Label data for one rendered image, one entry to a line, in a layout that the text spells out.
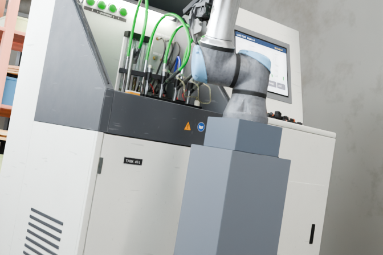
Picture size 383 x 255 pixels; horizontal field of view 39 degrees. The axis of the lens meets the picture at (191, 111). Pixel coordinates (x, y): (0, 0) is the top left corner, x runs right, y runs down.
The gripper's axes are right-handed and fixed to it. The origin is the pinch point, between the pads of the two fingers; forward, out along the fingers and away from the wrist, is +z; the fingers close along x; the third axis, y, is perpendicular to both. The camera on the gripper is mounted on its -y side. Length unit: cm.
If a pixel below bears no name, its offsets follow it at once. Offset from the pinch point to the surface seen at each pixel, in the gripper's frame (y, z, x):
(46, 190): -35, 70, -35
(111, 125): -2.3, 39.7, -29.8
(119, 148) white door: -2, 48, -25
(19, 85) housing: -84, 27, -35
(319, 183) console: -2, 51, 96
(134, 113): -2.4, 33.8, -20.8
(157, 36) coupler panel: -56, -9, 20
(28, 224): -47, 86, -35
